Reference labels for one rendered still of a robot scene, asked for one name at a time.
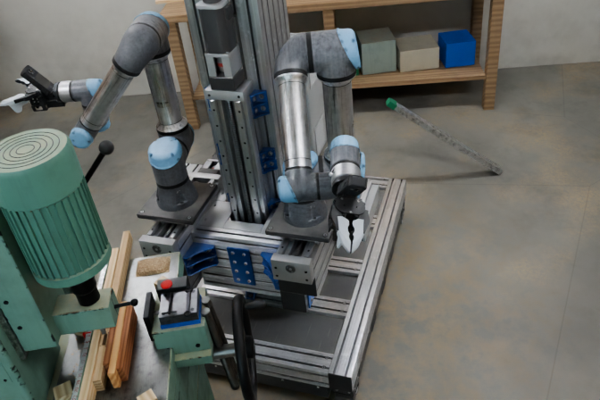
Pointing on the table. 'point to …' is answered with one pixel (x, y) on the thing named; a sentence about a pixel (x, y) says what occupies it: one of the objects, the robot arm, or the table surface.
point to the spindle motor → (51, 208)
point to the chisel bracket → (102, 318)
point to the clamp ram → (149, 312)
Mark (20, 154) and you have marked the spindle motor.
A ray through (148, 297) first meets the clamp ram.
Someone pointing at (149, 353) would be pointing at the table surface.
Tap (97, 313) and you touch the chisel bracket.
